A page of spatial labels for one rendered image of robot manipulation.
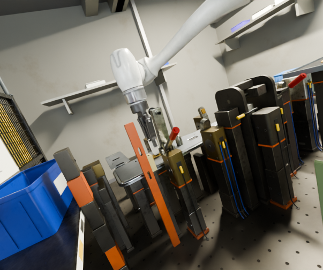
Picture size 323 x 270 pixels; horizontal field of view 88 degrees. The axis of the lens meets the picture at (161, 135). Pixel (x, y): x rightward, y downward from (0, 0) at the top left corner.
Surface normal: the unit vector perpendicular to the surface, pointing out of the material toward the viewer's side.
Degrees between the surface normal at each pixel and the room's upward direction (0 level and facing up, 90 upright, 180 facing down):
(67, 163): 90
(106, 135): 90
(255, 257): 0
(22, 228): 90
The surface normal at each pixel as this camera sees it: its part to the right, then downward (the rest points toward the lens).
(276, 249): -0.33, -0.92
